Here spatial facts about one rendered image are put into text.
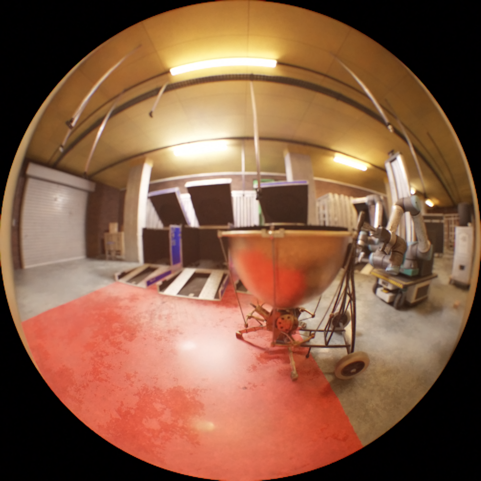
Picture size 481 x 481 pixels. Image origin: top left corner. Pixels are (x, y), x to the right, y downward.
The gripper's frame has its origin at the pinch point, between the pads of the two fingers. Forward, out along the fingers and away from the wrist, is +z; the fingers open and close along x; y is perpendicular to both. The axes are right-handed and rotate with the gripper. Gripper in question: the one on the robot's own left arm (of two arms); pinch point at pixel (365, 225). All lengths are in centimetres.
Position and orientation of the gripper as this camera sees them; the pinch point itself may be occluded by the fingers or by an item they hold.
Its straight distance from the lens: 89.5
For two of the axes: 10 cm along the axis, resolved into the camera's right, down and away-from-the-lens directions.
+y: 3.2, -9.3, -1.9
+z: -8.5, -3.7, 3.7
